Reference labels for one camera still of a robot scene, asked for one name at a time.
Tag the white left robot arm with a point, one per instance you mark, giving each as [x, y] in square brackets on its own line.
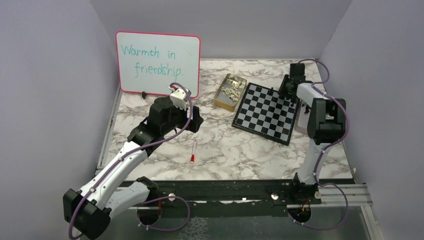
[90, 209]

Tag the pile of white chess pieces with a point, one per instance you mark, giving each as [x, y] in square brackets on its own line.
[233, 88]

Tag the white and red marker pen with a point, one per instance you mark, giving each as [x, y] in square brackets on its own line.
[193, 152]

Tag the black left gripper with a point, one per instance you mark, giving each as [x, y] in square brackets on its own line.
[197, 120]

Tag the gold tin tray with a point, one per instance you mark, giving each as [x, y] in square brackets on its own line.
[221, 100]

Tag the pink tin tray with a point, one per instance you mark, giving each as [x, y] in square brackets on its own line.
[302, 118]

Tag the black and silver chessboard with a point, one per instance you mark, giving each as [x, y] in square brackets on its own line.
[266, 115]

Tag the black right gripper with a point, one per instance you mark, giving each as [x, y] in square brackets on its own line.
[281, 90]

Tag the pink framed whiteboard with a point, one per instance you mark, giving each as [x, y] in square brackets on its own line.
[149, 62]

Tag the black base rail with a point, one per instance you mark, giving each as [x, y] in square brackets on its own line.
[226, 198]

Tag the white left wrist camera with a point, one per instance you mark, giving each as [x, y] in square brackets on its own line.
[180, 96]

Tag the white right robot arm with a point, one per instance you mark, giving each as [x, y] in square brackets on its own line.
[327, 126]

